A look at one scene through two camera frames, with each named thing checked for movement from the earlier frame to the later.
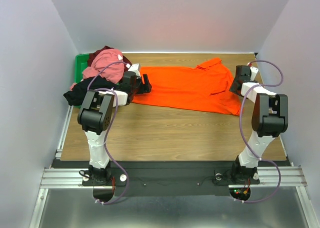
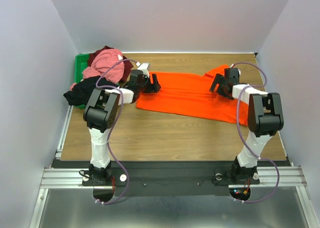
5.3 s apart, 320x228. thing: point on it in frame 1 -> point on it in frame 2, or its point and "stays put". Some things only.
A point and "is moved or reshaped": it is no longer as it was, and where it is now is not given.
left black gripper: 145,89 -> 152,88
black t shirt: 77,95 stays put
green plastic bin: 81,61 stays put
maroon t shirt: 90,56 stays put
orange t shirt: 205,88 is moved or reshaped
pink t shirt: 114,73 stays put
